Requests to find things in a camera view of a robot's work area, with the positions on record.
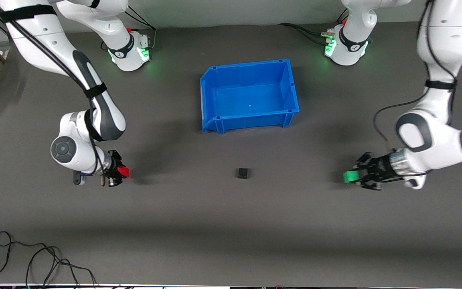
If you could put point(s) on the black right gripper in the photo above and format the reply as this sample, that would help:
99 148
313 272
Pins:
111 167

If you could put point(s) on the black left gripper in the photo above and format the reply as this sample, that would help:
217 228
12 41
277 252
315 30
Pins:
376 167

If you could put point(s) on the small red cube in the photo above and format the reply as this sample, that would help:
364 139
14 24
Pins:
124 172

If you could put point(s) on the small green cube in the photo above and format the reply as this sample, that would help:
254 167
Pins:
350 177

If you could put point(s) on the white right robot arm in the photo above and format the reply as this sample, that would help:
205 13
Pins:
94 108

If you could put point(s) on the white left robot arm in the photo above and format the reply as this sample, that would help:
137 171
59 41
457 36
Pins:
435 132

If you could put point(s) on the small black cube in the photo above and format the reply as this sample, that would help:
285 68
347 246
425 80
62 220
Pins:
243 173

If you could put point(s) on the dark grey table mat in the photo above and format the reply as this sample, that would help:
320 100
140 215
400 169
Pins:
231 208

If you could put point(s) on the blue plastic storage bin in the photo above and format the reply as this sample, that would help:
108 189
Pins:
251 100

